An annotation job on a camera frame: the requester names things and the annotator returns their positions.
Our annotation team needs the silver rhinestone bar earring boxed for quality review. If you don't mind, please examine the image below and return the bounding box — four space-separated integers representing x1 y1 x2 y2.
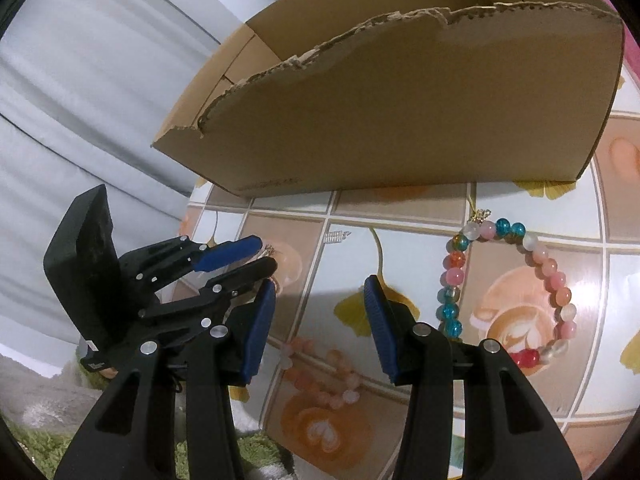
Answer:
323 230 352 244

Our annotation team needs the grey white curtain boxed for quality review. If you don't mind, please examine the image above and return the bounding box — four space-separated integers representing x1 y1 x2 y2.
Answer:
1 0 238 377

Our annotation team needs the brown cardboard box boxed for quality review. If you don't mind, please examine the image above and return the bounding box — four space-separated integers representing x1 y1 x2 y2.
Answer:
153 0 624 197

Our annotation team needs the pink orange bead bracelet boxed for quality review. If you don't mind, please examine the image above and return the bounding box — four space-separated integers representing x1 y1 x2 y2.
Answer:
278 336 362 411

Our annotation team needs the multicolour bead bracelet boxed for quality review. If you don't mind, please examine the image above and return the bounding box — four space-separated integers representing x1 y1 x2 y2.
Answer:
435 209 580 372

